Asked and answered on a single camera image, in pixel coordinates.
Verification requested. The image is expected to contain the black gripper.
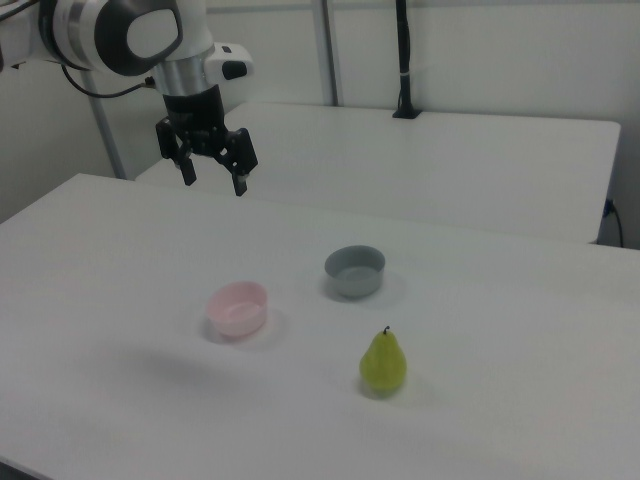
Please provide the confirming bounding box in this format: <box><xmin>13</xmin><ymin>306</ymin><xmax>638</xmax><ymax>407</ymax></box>
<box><xmin>155</xmin><ymin>84</ymin><xmax>260</xmax><ymax>197</ymax></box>

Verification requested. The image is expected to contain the green yellow pear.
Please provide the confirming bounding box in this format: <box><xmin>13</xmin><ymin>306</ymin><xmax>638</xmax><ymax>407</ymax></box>
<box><xmin>358</xmin><ymin>325</ymin><xmax>407</xmax><ymax>394</ymax></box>

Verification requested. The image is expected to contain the pink plastic bowl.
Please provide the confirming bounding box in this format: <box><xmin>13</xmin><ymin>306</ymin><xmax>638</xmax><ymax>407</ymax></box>
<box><xmin>206</xmin><ymin>281</ymin><xmax>270</xmax><ymax>337</ymax></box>

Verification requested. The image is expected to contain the grey plastic bowl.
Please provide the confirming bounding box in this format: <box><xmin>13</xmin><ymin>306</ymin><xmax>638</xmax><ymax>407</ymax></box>
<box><xmin>323</xmin><ymin>244</ymin><xmax>387</xmax><ymax>300</ymax></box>

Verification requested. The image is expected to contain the grey partition frame post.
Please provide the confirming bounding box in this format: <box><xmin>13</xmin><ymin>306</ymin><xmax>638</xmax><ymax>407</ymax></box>
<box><xmin>88</xmin><ymin>97</ymin><xmax>126</xmax><ymax>180</ymax></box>
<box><xmin>312</xmin><ymin>0</ymin><xmax>346</xmax><ymax>106</ymax></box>

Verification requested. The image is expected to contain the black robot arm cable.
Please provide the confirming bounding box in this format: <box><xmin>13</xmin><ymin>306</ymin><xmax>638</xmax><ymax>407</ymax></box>
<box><xmin>59</xmin><ymin>62</ymin><xmax>155</xmax><ymax>100</ymax></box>

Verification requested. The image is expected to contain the black camera pole with base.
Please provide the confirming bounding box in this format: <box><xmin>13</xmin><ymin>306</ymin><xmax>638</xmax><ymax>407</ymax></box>
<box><xmin>391</xmin><ymin>0</ymin><xmax>424</xmax><ymax>120</ymax></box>

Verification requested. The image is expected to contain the black hanging power cable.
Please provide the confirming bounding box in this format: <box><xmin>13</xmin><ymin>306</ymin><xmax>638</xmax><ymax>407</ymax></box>
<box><xmin>604</xmin><ymin>198</ymin><xmax>625</xmax><ymax>247</ymax></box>

